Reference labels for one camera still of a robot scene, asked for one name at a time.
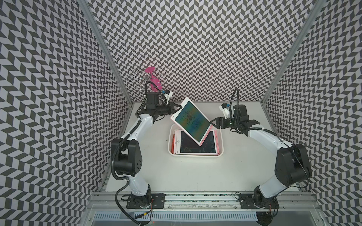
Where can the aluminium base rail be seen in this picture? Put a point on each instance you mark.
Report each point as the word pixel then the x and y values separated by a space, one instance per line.
pixel 214 201

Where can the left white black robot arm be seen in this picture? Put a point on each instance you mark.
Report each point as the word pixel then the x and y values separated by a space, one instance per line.
pixel 126 158

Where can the white plastic storage box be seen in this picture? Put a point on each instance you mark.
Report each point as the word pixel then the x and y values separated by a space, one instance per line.
pixel 176 127

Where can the aluminium corner post left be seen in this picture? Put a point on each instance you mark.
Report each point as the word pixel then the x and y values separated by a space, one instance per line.
pixel 84 7

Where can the aluminium corner post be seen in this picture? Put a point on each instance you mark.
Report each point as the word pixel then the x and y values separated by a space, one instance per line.
pixel 316 9
pixel 84 7

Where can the aluminium corner post right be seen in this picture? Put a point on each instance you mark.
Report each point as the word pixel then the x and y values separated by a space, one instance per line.
pixel 316 9

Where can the pink writing tablet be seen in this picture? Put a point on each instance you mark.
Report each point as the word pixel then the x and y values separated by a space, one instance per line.
pixel 185 145
pixel 192 121

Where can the chrome wire jewelry stand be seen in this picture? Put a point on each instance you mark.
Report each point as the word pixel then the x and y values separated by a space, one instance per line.
pixel 141 77

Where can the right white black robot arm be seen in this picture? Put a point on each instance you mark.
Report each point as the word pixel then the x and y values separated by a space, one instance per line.
pixel 292 164

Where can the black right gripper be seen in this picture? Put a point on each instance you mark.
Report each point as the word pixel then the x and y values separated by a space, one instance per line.
pixel 217 119

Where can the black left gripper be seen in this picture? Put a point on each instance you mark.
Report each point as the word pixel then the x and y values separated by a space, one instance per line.
pixel 170 105

